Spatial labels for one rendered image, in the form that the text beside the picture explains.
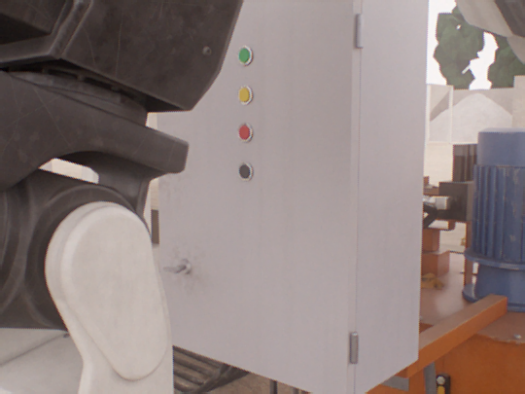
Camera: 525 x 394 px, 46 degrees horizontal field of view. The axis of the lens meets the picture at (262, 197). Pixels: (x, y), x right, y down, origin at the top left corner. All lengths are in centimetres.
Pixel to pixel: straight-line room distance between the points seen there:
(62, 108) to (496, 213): 126
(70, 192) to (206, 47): 15
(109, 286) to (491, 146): 123
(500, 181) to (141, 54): 121
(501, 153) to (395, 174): 63
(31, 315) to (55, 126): 14
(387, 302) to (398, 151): 23
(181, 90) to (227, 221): 53
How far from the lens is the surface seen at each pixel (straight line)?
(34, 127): 44
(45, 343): 63
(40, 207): 45
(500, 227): 158
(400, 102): 96
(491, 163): 157
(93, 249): 45
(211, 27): 50
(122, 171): 57
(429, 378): 126
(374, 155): 90
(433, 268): 184
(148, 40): 46
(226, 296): 103
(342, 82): 86
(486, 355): 142
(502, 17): 53
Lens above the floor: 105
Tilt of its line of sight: 7 degrees down
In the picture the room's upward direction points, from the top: straight up
